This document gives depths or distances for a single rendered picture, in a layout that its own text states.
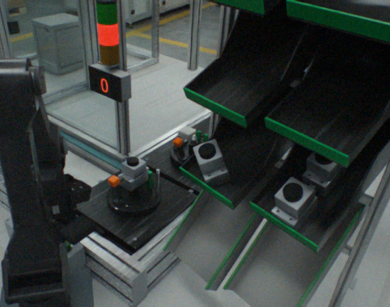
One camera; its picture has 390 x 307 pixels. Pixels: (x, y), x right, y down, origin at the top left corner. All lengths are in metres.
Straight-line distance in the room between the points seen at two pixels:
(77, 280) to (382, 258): 0.79
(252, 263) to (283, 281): 0.07
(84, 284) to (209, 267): 0.25
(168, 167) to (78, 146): 0.32
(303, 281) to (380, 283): 0.38
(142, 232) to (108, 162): 0.34
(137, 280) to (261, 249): 0.27
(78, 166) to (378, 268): 0.90
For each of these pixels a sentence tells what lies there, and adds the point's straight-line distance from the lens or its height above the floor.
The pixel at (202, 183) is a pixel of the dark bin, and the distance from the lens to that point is 0.67.
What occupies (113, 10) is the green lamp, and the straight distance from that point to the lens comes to 0.98.
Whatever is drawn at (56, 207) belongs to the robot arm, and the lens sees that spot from 0.80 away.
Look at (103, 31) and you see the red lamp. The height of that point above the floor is 1.34.
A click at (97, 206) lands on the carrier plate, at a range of 0.99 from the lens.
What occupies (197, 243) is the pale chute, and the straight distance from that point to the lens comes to 0.81.
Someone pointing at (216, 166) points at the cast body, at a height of 1.24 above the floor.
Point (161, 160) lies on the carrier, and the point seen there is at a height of 0.97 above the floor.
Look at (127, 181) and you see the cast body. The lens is 0.92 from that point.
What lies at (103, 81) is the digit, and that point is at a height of 1.21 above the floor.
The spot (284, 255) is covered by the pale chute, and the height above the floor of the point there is 1.07.
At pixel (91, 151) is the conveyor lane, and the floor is 0.95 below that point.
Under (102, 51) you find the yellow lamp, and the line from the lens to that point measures 1.01.
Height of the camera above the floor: 1.62
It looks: 33 degrees down
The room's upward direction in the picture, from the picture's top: 4 degrees clockwise
